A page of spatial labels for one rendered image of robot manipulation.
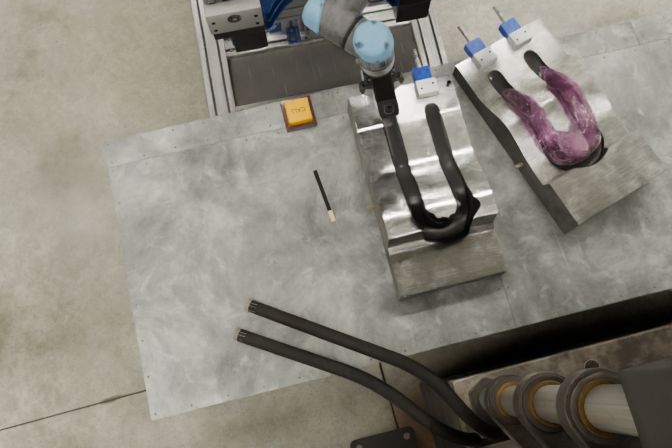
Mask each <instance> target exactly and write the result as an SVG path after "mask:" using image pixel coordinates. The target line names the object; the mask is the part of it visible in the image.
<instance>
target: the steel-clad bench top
mask: <svg viewBox="0 0 672 448"><path fill-rule="evenodd" d="M555 40H556V41H557V42H558V44H559V45H560V46H561V48H562V49H563V50H564V51H565V52H566V53H567V54H568V55H569V56H570V57H572V58H573V59H574V60H576V61H577V62H578V63H580V64H581V65H583V66H584V67H585V68H586V69H588V70H589V71H590V72H591V73H592V74H593V76H594V77H595V78H596V80H597V81H598V83H599V84H600V86H601V88H602V89H603V91H604V93H605V95H606V96H607V98H608V100H609V102H610V104H611V106H612V107H613V109H614V111H615V113H616V114H617V116H618V117H619V119H620V120H621V122H622V123H623V124H624V126H625V127H626V128H627V130H628V131H629V132H633V131H635V130H639V132H640V133H641V134H642V136H643V137H644V138H645V140H646V141H647V142H648V144H649V145H650V146H651V148H652V149H653V150H654V152H655V153H656V154H657V156H658V157H659V158H660V160H661V161H662V162H663V164H664V165H665V166H666V168H667V169H668V170H667V171H665V172H664V173H662V174H661V175H659V176H658V177H656V178H655V179H653V180H652V181H650V182H649V183H647V184H645V185H644V186H642V187H641V188H639V189H637V190H636V191H634V192H632V193H631V194H629V195H628V196H626V197H624V198H623V199H621V200H620V201H618V202H616V203H615V204H613V205H612V206H610V207H608V208H607V209H605V210H603V211H602V212H600V213H599V214H597V215H595V216H594V217H592V218H591V219H589V220H587V221H586V222H584V223H583V224H581V225H579V226H578V227H576V228H574V229H573V230H571V231H570V232H568V233H566V234H565V235H564V234H563V232H562V231H561V229H560V228H559V226H558V225H557V224H556V222H555V221H554V219H553V218H552V216H551V215H550V214H549V212H548V211H547V209H546V208H545V206H544V205H543V204H542V202H541V201H540V199H539V198H538V196H537V195H536V194H535V192H534V191H533V189H532V188H531V186H530V185H529V184H528V182H527V181H526V179H525V178H524V176H523V175H522V173H521V172H520V171H519V169H515V168H514V165H515V163H514V162H513V161H512V159H511V158H510V156H509V155H508V153H507V152H506V151H505V149H504V148H503V146H502V145H501V143H500V142H499V141H498V139H497V138H496V136H495V135H494V133H493V132H492V131H491V129H490V128H489V126H488V125H487V123H486V122H485V121H484V119H483V118H482V116H481V115H480V113H479V112H478V111H477V109H476V108H475V106H474V105H473V103H472V102H471V101H470V99H469V98H468V96H467V95H466V93H465V92H464V91H463V89H462V88H461V86H460V85H459V83H458V82H457V81H456V79H455V78H454V76H453V75H452V74H453V71H454V68H455V65H457V64H459V63H460V62H462V61H464V60H466V59H463V60H459V61H454V62H450V63H446V64H441V65H437V66H433V67H429V68H430V71H431V75H432V78H433V77H435V78H438V77H442V76H446V75H450V76H451V80H452V83H453V86H454V89H455V92H456V96H457V99H458V102H459V105H460V109H461V113H462V116H463V119H464V123H465V126H466V130H467V133H468V136H469V140H470V143H471V146H472V149H473V152H474V154H475V157H476V159H477V161H478V163H479V165H480V167H481V169H482V171H483V173H484V175H485V177H486V179H487V181H488V183H489V186H490V188H491V190H492V193H493V196H494V199H495V203H496V207H497V210H498V214H497V216H496V218H495V219H494V222H493V223H494V228H495V232H496V235H497V238H498V241H499V245H500V248H501V251H502V254H503V258H504V261H505V264H506V267H507V270H508V271H507V272H505V273H504V274H502V275H499V276H495V277H491V278H487V279H483V280H479V281H475V282H471V283H467V284H463V285H459V286H455V287H451V288H447V289H443V290H439V291H435V292H431V293H427V294H423V295H419V296H415V297H411V298H407V299H403V300H398V297H397V293H396V289H395V285H394V282H393V278H392V274H391V271H390V267H389V263H388V259H387V256H386V252H385V248H384V244H383V241H382V237H381V233H380V230H379V226H378V222H377V218H376V215H375V211H374V210H367V206H369V205H371V204H373V203H372V200H371V196H370V192H369V189H368V185H367V181H366V177H365V174H364V170H363V166H362V162H361V159H360V155H359V151H358V148H357V144H356V140H355V136H354V133H353V129H352V125H351V121H350V118H349V114H348V98H351V97H355V96H360V95H362V94H361V93H360V91H359V87H358V84H359V83H358V84H354V85H350V86H345V87H341V88H337V89H332V90H328V91H323V92H319V93H315V94H310V97H311V101H312V105H313V108H314V112H315V116H316V120H317V126H315V127H311V128H306V129H302V130H298V131H293V132H289V133H287V131H286V126H285V122H284V118H283V114H282V110H281V106H280V102H282V101H280V102H275V103H271V104H267V105H262V106H258V107H254V108H249V109H245V110H241V111H236V112H232V113H227V114H223V115H219V116H214V117H210V118H206V119H201V120H197V121H193V122H188V123H184V124H180V125H175V126H171V127H166V128H162V129H158V130H153V131H149V132H145V133H140V134H136V135H132V136H127V137H123V138H118V139H114V140H110V141H105V142H104V147H105V153H106V159H107V164H108V170H109V176H110V182H111V188H112V194H113V199H114V205H115V211H116V217H117V223H118V228H119V234H120V240H121V246H122V252H123V258H124V263H125V269H126V275H127V281H128V287H129V293H130V298H131V304H132V310H133V316H134V322H135V328H136V333H137V339H138V345H139V351H140V357H141V363H142V368H143V374H144V380H145V386H146V392H147V397H148V403H149V409H150V415H151V420H156V419H160V418H164V417H168V416H172V415H176V414H180V413H184V412H187V411H191V410H195V409H199V408H203V407H207V406H211V405H215V404H219V403H223V402H227V401H231V400H235V399H239V398H243V397H247V396H250V395H254V394H258V393H262V392H266V391H270V390H274V389H278V388H282V387H286V386H290V385H294V384H298V383H302V382H306V381H309V380H313V379H317V378H321V377H325V376H329V375H333V374H331V373H329V372H326V371H323V370H320V369H317V368H314V367H311V366H308V365H305V364H302V363H299V362H297V361H294V360H291V359H288V358H285V357H282V356H279V355H276V354H273V353H270V352H268V351H265V350H262V349H259V348H256V347H253V346H250V345H247V344H244V343H241V342H238V341H236V340H234V339H233V334H234V332H235V330H236V329H237V328H240V329H244V330H247V331H250V332H253V333H256V334H259V335H262V336H264V337H267V338H270V339H273V340H276V341H279V342H282V343H285V344H288V345H291V346H294V347H297V348H300V349H303V350H306V351H309V352H312V353H315V354H318V355H321V356H323V357H326V358H329V359H332V360H335V361H338V362H341V363H344V364H347V365H350V366H353V367H355V368H361V367H365V366H368V365H372V364H376V363H380V362H382V361H379V360H377V359H374V358H371V357H369V356H366V355H363V354H361V353H358V352H355V351H353V350H350V349H347V348H344V347H342V346H339V345H336V344H334V343H331V342H328V341H326V340H323V339H320V338H317V337H315V336H312V335H309V334H307V333H304V332H301V331H299V330H296V329H293V328H291V327H288V326H285V325H282V324H280V323H277V322H274V321H272V320H269V319H266V318H264V317H261V316H258V315H255V314H253V313H250V312H248V311H245V309H244V306H245V303H246V301H247V300H248V299H252V300H255V301H257V302H260V303H263V304H266V305H268V306H271V307H274V308H277V309H279V310H282V311H285V312H288V313H290V314H293V315H296V316H299V317H301V318H304V319H307V320H310V321H312V322H315V323H318V324H321V325H323V326H326V327H329V328H332V329H334V330H337V331H340V332H342V333H345V334H348V335H351V336H353V337H356V338H359V339H362V340H364V341H367V342H370V343H373V344H375V345H378V346H381V347H384V348H386V349H389V350H392V351H395V352H397V353H400V354H402V355H405V356H408V355H412V354H416V353H420V352H424V351H427V350H431V349H435V348H439V347H443V346H447V345H451V344H455V343H459V342H463V341H467V340H471V339H475V338H479V337H483V336H487V335H490V334H494V333H498V332H502V331H506V330H510V329H514V328H518V327H522V326H526V325H530V324H534V323H538V322H542V321H546V320H549V319H553V318H557V317H561V316H565V315H569V314H573V313H577V312H581V311H585V310H589V309H593V308H597V307H601V306H605V305H608V304H612V303H616V302H620V301H624V300H628V299H632V298H636V297H640V296H644V295H648V294H652V293H656V292H660V291H664V290H667V289H671V288H672V12H668V13H664V14H659V15H655V16H651V17H646V18H642V19H638V20H633V21H629V22H624V23H620V24H616V25H611V26H607V27H603V28H598V29H594V30H590V31H585V32H581V33H576V34H572V35H568V36H563V37H559V38H555ZM332 91H333V92H332ZM333 95H334V96H333ZM334 99H335V100H334ZM335 103H336V104H335ZM337 110H338V111H337ZM338 114H339V115H338ZM314 170H317V172H318V175H319V177H320V180H321V183H322V185H323V188H324V191H325V193H326V196H327V199H328V201H329V204H330V207H331V209H332V212H333V215H334V217H335V221H333V222H332V221H331V218H330V216H329V213H328V210H327V208H326V205H325V202H324V200H323V197H322V194H321V192H320V189H319V186H318V183H317V181H316V178H315V175H314V173H313V171H314ZM501 280H502V281H501ZM505 293H506V294H505ZM509 306H510V307H509ZM513 319H514V320H513Z"/></svg>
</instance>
